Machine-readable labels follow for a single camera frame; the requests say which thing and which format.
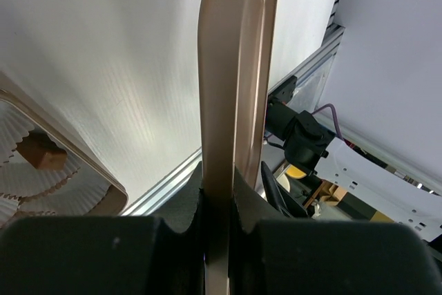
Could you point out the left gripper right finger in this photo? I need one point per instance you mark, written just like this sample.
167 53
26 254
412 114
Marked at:
273 254

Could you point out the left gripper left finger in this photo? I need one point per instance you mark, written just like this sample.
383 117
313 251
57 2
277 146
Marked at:
157 254

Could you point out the gold tin box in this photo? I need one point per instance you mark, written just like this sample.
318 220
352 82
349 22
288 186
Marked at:
84 187

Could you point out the dark hexagon chocolate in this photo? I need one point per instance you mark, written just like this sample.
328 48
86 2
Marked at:
41 152

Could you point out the gold tin lid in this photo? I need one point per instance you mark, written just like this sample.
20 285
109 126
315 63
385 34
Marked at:
235 39

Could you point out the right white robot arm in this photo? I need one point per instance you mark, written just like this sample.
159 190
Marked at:
317 151

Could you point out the aluminium front rail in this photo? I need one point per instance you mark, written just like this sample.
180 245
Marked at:
312 75

